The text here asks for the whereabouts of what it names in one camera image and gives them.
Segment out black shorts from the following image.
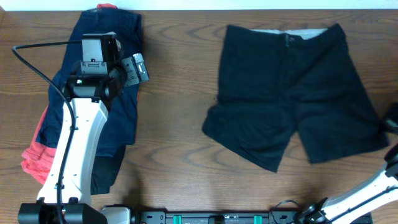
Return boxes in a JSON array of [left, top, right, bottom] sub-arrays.
[[202, 24, 389, 172]]

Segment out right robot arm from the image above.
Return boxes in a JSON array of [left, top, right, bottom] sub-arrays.
[[294, 146, 397, 223]]

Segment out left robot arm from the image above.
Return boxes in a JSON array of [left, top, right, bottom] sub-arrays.
[[18, 32, 140, 224]]

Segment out navy blue shorts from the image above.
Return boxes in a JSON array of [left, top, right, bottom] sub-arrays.
[[34, 8, 142, 157]]

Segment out black garment under pile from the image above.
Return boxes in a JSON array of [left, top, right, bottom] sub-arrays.
[[91, 146, 126, 195]]

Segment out red shorts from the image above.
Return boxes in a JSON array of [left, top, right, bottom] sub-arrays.
[[21, 2, 119, 187]]

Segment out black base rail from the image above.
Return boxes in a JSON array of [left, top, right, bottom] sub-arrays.
[[136, 211, 374, 224]]

